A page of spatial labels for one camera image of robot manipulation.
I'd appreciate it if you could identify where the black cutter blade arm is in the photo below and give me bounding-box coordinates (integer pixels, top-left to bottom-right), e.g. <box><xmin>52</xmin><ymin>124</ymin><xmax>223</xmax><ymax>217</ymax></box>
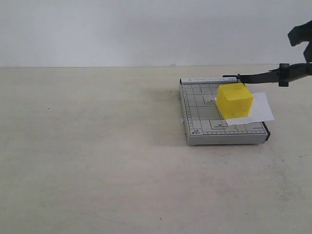
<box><xmin>222</xmin><ymin>63</ymin><xmax>312</xmax><ymax>87</ymax></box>

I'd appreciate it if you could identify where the yellow cube block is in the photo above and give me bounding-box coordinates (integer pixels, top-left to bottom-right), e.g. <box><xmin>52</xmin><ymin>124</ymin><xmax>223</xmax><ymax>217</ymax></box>
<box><xmin>215</xmin><ymin>83</ymin><xmax>254</xmax><ymax>119</ymax></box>

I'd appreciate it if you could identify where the white paper sheet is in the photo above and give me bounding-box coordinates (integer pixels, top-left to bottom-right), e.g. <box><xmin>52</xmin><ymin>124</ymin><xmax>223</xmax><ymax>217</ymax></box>
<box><xmin>225</xmin><ymin>92</ymin><xmax>274</xmax><ymax>126</ymax></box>

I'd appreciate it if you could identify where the grey paper cutter base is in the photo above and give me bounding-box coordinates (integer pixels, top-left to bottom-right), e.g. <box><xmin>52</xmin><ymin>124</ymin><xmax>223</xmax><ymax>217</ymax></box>
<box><xmin>180</xmin><ymin>77</ymin><xmax>271</xmax><ymax>145</ymax></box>

